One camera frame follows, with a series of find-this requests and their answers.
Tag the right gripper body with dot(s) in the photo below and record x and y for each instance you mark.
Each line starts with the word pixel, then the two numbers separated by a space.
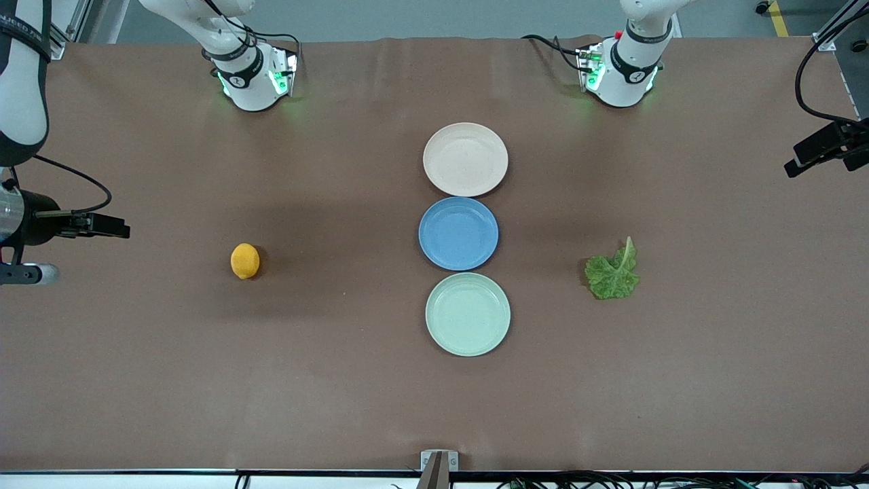
pixel 39 219

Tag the yellow lemon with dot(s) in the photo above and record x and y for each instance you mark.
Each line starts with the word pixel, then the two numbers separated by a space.
pixel 245 261

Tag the green lettuce leaf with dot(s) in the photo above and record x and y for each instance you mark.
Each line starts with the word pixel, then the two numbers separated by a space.
pixel 612 275

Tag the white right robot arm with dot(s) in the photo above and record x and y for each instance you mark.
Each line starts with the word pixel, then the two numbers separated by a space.
pixel 251 88

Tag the black caster wheel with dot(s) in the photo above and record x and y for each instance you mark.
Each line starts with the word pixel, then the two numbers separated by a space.
pixel 764 7
pixel 859 46

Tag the brown table cover sheet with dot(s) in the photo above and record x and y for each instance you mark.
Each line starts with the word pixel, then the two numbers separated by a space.
pixel 204 339

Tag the blue round plate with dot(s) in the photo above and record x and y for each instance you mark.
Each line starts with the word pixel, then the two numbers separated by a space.
pixel 458 233

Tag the beige round plate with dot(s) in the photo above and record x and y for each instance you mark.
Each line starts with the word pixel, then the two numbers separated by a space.
pixel 465 159

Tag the light green round plate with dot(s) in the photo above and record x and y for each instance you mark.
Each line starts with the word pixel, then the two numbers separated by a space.
pixel 468 314

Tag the aluminium frame profile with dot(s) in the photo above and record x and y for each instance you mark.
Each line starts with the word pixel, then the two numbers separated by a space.
pixel 835 27
pixel 71 27

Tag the metal bracket with post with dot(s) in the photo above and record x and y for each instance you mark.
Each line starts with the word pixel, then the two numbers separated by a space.
pixel 438 465

